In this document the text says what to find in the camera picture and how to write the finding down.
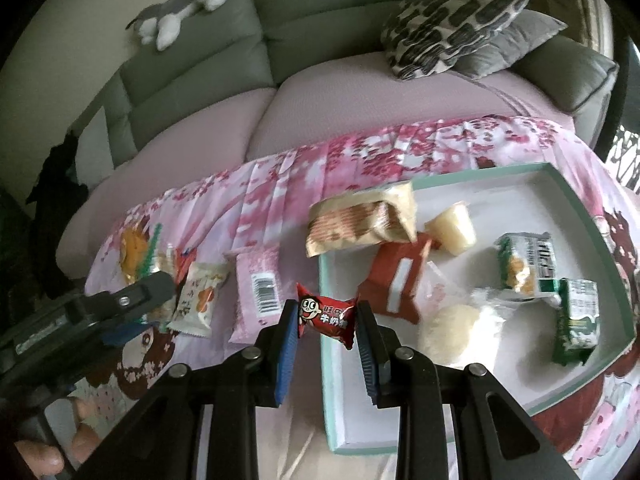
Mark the black white patterned pillow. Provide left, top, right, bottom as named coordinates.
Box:
left=381, top=0, right=535, bottom=81

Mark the pink snack packet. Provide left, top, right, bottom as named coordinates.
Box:
left=227, top=246, right=281, bottom=346

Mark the pink sofa cover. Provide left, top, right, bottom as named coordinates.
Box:
left=55, top=67, right=576, bottom=268

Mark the beige red snack packet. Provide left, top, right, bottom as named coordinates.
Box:
left=305, top=180, right=418, bottom=259

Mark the pink floral printed blanket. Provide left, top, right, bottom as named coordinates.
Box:
left=65, top=116, right=640, bottom=480

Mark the yellow snack packet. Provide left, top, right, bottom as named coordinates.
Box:
left=117, top=225, right=153, bottom=281

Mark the clear green-edged snack packet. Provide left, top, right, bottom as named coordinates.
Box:
left=140, top=224, right=178, bottom=321

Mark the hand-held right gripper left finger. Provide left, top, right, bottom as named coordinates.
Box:
left=85, top=300, right=301, bottom=480

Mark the white box with teal rim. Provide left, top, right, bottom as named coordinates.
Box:
left=317, top=161, right=640, bottom=456

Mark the pale square cushion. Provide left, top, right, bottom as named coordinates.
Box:
left=75, top=105, right=113, bottom=186

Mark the black metal railing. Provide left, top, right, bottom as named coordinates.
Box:
left=605, top=125, right=640, bottom=191

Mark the plain grey pillow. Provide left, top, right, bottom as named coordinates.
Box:
left=452, top=9, right=568, bottom=80

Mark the red candy packet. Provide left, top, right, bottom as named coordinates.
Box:
left=175, top=249, right=198, bottom=283
left=296, top=282, right=358, bottom=349

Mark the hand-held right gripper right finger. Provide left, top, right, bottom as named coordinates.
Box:
left=356, top=299, right=581, bottom=480

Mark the long green white snack packet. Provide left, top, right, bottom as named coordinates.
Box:
left=551, top=277, right=601, bottom=366

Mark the beige patterned curtain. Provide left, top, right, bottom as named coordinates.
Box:
left=540, top=0, right=621, bottom=56

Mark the small green snack packet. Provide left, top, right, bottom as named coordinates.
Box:
left=495, top=231, right=558, bottom=302

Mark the red-brown snack packet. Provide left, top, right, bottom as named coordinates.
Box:
left=356, top=234, right=433, bottom=323

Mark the grey sofa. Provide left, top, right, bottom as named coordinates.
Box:
left=55, top=0, right=621, bottom=271

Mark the white flower print packet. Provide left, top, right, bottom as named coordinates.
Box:
left=167, top=261, right=231, bottom=339

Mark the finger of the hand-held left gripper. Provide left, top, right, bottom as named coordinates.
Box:
left=102, top=321, right=152, bottom=347
left=79, top=270, right=177, bottom=332

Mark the pale jelly cup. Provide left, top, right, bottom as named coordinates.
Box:
left=424, top=201, right=477, bottom=256

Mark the grey white plush toy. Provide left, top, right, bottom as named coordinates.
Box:
left=126, top=0, right=231, bottom=52

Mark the clear packet with white ball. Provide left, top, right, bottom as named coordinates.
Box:
left=417, top=265, right=518, bottom=368

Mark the person's left hand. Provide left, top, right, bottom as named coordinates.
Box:
left=15, top=395, right=108, bottom=480

